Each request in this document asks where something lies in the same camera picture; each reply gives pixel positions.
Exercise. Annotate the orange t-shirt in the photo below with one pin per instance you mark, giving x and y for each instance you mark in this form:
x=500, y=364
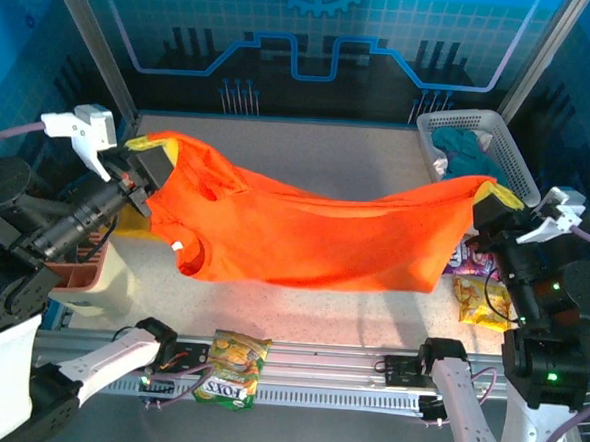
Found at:
x=299, y=231

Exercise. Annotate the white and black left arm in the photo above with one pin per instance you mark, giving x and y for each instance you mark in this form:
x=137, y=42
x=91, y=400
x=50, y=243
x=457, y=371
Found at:
x=0, y=373

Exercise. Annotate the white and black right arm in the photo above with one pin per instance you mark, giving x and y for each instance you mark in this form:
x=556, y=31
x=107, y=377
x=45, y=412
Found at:
x=551, y=367

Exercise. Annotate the teal t-shirt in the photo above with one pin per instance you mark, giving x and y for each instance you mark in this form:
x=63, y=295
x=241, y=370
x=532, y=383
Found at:
x=471, y=159

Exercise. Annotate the white plastic mesh basket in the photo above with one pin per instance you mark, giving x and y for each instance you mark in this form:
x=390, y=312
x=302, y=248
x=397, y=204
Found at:
x=514, y=154

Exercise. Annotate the white cloth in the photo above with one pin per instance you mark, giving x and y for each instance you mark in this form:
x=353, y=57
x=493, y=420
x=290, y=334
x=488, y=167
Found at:
x=484, y=140
x=438, y=165

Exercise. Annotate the purple snack bag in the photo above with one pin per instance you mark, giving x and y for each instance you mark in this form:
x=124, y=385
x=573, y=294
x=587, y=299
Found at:
x=473, y=259

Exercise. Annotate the yellow t-shirt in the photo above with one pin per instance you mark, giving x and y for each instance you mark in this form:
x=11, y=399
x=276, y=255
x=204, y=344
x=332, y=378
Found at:
x=134, y=223

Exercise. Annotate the yellow snack bag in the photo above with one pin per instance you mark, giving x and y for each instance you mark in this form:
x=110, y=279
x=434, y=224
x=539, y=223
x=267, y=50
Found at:
x=483, y=302

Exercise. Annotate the brown and cream slotted holder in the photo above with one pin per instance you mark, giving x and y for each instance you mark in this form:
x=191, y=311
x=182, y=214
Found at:
x=79, y=273

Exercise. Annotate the small black controller board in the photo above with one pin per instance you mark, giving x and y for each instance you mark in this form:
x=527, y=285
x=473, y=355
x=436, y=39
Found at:
x=157, y=387
x=434, y=410

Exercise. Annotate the green FOX'S snack bag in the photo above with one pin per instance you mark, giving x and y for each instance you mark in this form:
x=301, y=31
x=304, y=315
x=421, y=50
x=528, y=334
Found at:
x=233, y=367

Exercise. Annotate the aluminium frame post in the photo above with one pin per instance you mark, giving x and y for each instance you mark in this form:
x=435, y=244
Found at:
x=540, y=60
x=93, y=43

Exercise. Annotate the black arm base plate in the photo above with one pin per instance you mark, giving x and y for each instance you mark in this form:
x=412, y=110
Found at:
x=401, y=370
x=191, y=355

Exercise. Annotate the aluminium rail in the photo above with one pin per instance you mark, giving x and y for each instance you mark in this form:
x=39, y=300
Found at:
x=316, y=357

